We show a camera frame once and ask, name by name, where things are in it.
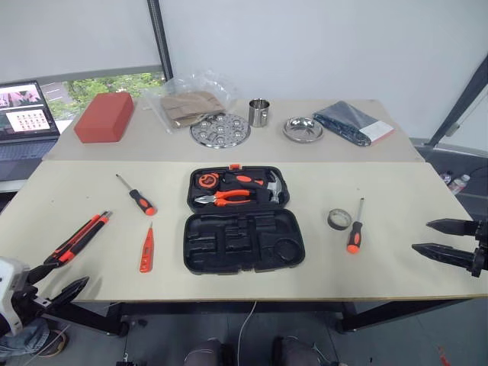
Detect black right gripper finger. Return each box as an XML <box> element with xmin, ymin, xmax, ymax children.
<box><xmin>411</xmin><ymin>242</ymin><xmax>477</xmax><ymax>268</ymax></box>
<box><xmin>425</xmin><ymin>217</ymin><xmax>480</xmax><ymax>238</ymax></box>

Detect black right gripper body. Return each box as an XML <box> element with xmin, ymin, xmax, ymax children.
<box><xmin>470</xmin><ymin>219</ymin><xmax>488</xmax><ymax>279</ymax></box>

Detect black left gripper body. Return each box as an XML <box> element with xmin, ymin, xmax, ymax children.
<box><xmin>11</xmin><ymin>282</ymin><xmax>53</xmax><ymax>318</ymax></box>

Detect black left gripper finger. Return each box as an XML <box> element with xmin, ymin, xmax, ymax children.
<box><xmin>48</xmin><ymin>276</ymin><xmax>91</xmax><ymax>308</ymax></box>
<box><xmin>26</xmin><ymin>262</ymin><xmax>59</xmax><ymax>287</ymax></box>

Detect black orange utility knife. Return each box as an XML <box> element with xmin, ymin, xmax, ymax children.
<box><xmin>43</xmin><ymin>210</ymin><xmax>114</xmax><ymax>266</ymax></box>

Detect orange voltage tester pen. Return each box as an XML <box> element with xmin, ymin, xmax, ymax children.
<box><xmin>138</xmin><ymin>221</ymin><xmax>155</xmax><ymax>274</ymax></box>

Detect black orange screwdriver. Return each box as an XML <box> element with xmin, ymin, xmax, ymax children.
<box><xmin>345</xmin><ymin>197</ymin><xmax>366</xmax><ymax>255</ymax></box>
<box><xmin>115</xmin><ymin>173</ymin><xmax>159</xmax><ymax>217</ymax></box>

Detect black electrical tape roll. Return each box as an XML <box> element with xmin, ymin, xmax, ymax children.
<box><xmin>326</xmin><ymin>207</ymin><xmax>353</xmax><ymax>233</ymax></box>

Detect black tool case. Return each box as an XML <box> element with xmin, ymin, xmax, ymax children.
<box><xmin>182</xmin><ymin>163</ymin><xmax>307</xmax><ymax>275</ymax></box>

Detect person leg in jeans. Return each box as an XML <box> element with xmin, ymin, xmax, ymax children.
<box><xmin>0</xmin><ymin>317</ymin><xmax>70</xmax><ymax>358</ymax></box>

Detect small plastic bottle white cap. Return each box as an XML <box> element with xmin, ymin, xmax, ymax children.
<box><xmin>449</xmin><ymin>174</ymin><xmax>472</xmax><ymax>193</ymax></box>

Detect black diagonal metal beam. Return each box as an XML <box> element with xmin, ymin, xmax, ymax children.
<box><xmin>430</xmin><ymin>53</ymin><xmax>488</xmax><ymax>148</ymax></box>

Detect dark rounded shape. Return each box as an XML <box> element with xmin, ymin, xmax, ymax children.
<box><xmin>183</xmin><ymin>339</ymin><xmax>226</xmax><ymax>366</ymax></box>
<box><xmin>271</xmin><ymin>335</ymin><xmax>322</xmax><ymax>366</ymax></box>

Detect dark blue packaged cloth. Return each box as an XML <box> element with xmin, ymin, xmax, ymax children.
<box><xmin>312</xmin><ymin>100</ymin><xmax>396</xmax><ymax>148</ymax></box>

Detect open laptop computer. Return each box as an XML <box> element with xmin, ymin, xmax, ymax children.
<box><xmin>0</xmin><ymin>79</ymin><xmax>63</xmax><ymax>181</ymax></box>

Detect red rectangular box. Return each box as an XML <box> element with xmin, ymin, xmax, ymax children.
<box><xmin>72</xmin><ymin>91</ymin><xmax>136</xmax><ymax>145</ymax></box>

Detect orange black tape measure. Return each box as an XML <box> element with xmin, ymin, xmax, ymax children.
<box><xmin>197</xmin><ymin>172</ymin><xmax>220</xmax><ymax>190</ymax></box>

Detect small stainless steel bowl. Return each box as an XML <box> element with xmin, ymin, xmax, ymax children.
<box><xmin>281</xmin><ymin>116</ymin><xmax>325</xmax><ymax>144</ymax></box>

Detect brown folded paper bag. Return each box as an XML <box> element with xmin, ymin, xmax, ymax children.
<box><xmin>159</xmin><ymin>91</ymin><xmax>226</xmax><ymax>130</ymax></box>

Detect round perforated steel plate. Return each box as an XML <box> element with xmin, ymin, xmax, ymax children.
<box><xmin>189</xmin><ymin>112</ymin><xmax>252</xmax><ymax>149</ymax></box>

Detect stainless steel cup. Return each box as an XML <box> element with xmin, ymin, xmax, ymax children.
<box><xmin>248</xmin><ymin>98</ymin><xmax>272</xmax><ymax>128</ymax></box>

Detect clear plastic bag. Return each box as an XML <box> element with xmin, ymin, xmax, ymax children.
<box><xmin>142</xmin><ymin>69</ymin><xmax>240</xmax><ymax>135</ymax></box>

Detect black window pillar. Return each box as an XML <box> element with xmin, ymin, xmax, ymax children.
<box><xmin>146</xmin><ymin>0</ymin><xmax>175</xmax><ymax>82</ymax></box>

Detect black metal table frame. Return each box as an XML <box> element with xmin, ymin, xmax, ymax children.
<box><xmin>36</xmin><ymin>298</ymin><xmax>470</xmax><ymax>339</ymax></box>

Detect thin white cable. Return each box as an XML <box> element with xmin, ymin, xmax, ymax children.
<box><xmin>237</xmin><ymin>300</ymin><xmax>258</xmax><ymax>366</ymax></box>

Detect steel claw hammer black handle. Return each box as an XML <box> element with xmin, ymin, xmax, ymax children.
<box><xmin>222</xmin><ymin>169</ymin><xmax>285</xmax><ymax>205</ymax></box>

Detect orange handled pliers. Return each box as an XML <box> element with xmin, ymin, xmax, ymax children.
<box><xmin>194</xmin><ymin>188</ymin><xmax>253</xmax><ymax>208</ymax></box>

